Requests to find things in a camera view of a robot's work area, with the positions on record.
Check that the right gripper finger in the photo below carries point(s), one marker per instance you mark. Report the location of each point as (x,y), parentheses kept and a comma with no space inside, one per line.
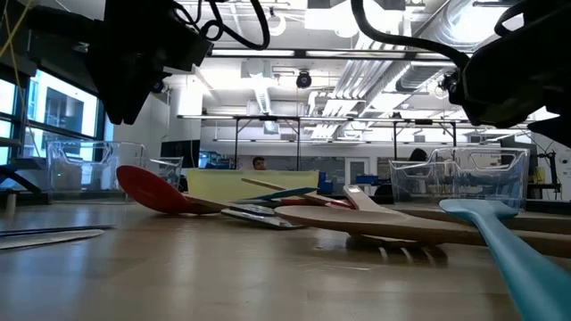
(557,127)

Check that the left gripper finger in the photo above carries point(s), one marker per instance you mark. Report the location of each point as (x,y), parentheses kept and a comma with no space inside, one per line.
(125,100)

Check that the labelled wooden slotted fork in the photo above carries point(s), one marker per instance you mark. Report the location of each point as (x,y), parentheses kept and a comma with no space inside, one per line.
(363,200)

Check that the wooden spoon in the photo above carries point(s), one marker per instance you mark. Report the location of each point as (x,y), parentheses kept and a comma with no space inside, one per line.
(357,223)

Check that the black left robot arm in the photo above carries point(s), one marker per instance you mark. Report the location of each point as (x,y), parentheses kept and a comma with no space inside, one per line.
(76,31)

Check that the black ceiling spotlight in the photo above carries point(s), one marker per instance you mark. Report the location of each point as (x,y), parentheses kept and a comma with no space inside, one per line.
(158,87)
(448,82)
(303,80)

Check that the black equipment stand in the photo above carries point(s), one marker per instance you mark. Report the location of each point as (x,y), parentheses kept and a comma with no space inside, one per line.
(553,178)

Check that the large window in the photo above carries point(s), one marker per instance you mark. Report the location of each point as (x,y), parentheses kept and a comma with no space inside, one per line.
(62,111)

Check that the black monitor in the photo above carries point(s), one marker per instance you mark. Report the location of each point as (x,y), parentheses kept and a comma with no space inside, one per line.
(180,153)

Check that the clear plastic bin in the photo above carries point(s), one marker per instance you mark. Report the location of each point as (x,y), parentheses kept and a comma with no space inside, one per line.
(446,187)
(71,178)

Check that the person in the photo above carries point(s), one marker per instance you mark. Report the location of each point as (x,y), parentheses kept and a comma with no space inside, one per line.
(259,163)
(418,155)

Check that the yellow plastic bin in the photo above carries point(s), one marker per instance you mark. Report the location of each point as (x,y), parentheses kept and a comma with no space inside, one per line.
(223,185)

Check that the long ceiling light bar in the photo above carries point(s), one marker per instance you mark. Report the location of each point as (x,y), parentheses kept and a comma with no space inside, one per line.
(301,53)

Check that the black office chair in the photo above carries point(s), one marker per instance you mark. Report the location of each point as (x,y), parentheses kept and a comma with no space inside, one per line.
(383,192)

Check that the blue crate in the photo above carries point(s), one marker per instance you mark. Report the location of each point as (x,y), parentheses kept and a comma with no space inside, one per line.
(368,179)

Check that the grey door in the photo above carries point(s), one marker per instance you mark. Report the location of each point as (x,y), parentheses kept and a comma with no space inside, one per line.
(358,169)

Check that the blue box stack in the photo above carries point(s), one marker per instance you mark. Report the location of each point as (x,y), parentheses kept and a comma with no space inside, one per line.
(325,185)

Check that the silver ventilation duct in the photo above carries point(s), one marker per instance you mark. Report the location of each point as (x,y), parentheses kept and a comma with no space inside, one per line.
(419,76)

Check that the black angled bracket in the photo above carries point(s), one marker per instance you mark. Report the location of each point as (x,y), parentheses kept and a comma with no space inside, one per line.
(13,174)

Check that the white post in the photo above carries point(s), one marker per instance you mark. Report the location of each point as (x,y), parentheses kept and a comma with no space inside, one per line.
(11,203)

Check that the black pipe frame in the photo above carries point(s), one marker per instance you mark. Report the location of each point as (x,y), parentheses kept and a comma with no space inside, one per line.
(298,147)

